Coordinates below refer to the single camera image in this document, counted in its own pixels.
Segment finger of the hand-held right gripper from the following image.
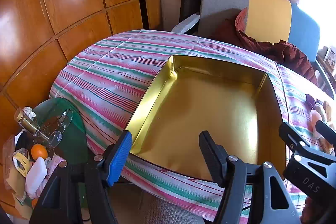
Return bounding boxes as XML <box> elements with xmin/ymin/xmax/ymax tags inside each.
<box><xmin>316</xmin><ymin>120</ymin><xmax>336</xmax><ymax>139</ymax></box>
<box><xmin>279</xmin><ymin>122</ymin><xmax>315</xmax><ymax>155</ymax></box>

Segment glass bottle with gold cap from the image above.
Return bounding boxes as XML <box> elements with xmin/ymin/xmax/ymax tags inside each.
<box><xmin>14</xmin><ymin>108</ymin><xmax>50</xmax><ymax>142</ymax></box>

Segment green glass side table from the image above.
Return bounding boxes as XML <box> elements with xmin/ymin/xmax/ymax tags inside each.
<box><xmin>33</xmin><ymin>98</ymin><xmax>88</xmax><ymax>209</ymax></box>

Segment pink striped cloth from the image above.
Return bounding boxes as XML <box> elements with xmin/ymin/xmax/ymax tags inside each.
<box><xmin>29</xmin><ymin>154</ymin><xmax>67</xmax><ymax>199</ymax></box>

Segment window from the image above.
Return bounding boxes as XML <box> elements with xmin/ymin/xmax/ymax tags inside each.
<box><xmin>299</xmin><ymin>0</ymin><xmax>336</xmax><ymax>51</ymax></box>

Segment purple snack packet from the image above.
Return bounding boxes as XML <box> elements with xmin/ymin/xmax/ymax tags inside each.
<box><xmin>305</xmin><ymin>94</ymin><xmax>318</xmax><ymax>106</ymax></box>

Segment eyeglasses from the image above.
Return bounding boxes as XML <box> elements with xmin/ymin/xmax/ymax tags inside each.
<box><xmin>47</xmin><ymin>109</ymin><xmax>74</xmax><ymax>148</ymax></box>

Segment yellow tape roll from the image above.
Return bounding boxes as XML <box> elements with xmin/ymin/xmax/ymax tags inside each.
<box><xmin>13</xmin><ymin>149</ymin><xmax>30</xmax><ymax>177</ymax></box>

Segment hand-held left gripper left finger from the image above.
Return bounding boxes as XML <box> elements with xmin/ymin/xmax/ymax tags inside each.
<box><xmin>29</xmin><ymin>130</ymin><xmax>133</xmax><ymax>224</ymax></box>

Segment grey yellow blue sofa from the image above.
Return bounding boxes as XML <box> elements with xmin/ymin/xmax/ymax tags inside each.
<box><xmin>198</xmin><ymin>0</ymin><xmax>335</xmax><ymax>100</ymax></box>

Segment striped tablecloth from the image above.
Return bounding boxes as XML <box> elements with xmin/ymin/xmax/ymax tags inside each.
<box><xmin>49</xmin><ymin>29</ymin><xmax>336</xmax><ymax>222</ymax></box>

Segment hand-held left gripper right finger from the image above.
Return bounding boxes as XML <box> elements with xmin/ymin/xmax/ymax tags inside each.
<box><xmin>199</xmin><ymin>131</ymin><xmax>302</xmax><ymax>224</ymax></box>

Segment peach round puff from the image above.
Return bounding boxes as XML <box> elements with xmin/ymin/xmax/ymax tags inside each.
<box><xmin>310</xmin><ymin>110</ymin><xmax>323</xmax><ymax>132</ymax></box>

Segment yellow sponge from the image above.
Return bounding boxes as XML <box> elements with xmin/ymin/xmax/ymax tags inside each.
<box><xmin>323</xmin><ymin>101</ymin><xmax>332</xmax><ymax>122</ymax></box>

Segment white labelled jar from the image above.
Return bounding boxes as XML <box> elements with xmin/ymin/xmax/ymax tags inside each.
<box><xmin>324</xmin><ymin>47</ymin><xmax>336</xmax><ymax>67</ymax></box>

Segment gold tin box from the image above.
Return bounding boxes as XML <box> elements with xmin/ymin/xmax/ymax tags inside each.
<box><xmin>123</xmin><ymin>55</ymin><xmax>286</xmax><ymax>182</ymax></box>

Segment crumpled white paper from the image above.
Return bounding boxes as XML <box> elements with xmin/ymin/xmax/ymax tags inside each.
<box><xmin>22</xmin><ymin>107</ymin><xmax>36</xmax><ymax>119</ymax></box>

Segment white rectangular block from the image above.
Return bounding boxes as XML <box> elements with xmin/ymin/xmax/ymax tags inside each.
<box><xmin>25</xmin><ymin>156</ymin><xmax>48</xmax><ymax>195</ymax></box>

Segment brown paper bag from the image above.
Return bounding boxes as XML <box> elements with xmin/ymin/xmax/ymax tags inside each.
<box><xmin>2</xmin><ymin>135</ymin><xmax>32</xmax><ymax>219</ymax></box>

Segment wooden side table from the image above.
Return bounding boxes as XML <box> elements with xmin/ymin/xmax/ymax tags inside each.
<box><xmin>316</xmin><ymin>48</ymin><xmax>336</xmax><ymax>98</ymax></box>

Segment maroon jacket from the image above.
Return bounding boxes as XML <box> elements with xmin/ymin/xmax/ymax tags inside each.
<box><xmin>210</xmin><ymin>7</ymin><xmax>318</xmax><ymax>86</ymax></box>

